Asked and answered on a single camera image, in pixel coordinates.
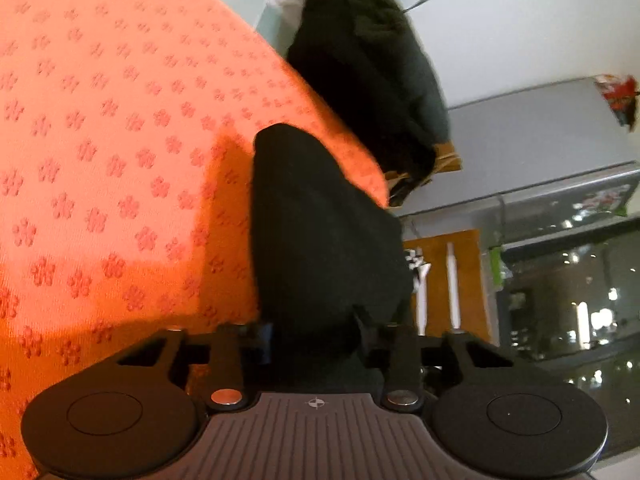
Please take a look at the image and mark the black and white striped cloth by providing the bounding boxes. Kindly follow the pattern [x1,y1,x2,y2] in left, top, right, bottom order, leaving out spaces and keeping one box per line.
[404,247,432,292]

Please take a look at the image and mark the grey refrigerator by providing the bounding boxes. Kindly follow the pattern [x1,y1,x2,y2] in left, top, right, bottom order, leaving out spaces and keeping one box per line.
[400,75,640,466]

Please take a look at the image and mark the wooden chair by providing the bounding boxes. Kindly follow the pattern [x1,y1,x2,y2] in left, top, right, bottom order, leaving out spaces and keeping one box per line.
[400,230,494,344]

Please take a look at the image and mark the right stack folded black clothes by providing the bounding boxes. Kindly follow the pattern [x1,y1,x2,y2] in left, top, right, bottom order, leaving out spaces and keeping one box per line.
[286,0,438,206]

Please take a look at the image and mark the orange flower-print mat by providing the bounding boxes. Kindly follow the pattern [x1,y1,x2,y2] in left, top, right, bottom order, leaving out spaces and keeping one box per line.
[0,0,391,480]

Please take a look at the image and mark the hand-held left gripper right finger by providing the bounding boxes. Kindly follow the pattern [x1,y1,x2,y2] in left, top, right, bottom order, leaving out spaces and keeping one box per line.
[352,305,511,407]

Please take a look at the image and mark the black garment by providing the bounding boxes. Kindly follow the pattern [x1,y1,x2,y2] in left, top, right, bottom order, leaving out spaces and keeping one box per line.
[345,0,451,145]
[252,122,418,396]

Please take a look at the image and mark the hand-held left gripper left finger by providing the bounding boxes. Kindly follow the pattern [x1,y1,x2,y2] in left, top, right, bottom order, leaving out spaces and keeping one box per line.
[114,322,273,407]

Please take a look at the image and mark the red patterned bag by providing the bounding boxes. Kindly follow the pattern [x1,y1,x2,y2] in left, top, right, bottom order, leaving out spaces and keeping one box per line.
[592,73,640,134]

